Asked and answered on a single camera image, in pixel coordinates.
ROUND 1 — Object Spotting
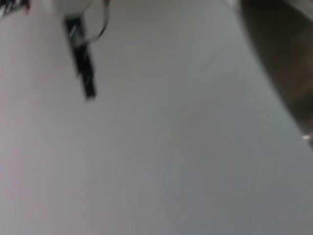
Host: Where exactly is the red black wire bundle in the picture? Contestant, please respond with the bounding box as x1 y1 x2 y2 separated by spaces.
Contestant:
0 0 32 16

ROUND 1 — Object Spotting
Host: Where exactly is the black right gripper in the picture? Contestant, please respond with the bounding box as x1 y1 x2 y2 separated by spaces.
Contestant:
64 17 97 101

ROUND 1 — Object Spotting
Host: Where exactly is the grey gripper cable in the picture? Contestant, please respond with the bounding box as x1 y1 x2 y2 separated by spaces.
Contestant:
82 0 112 47

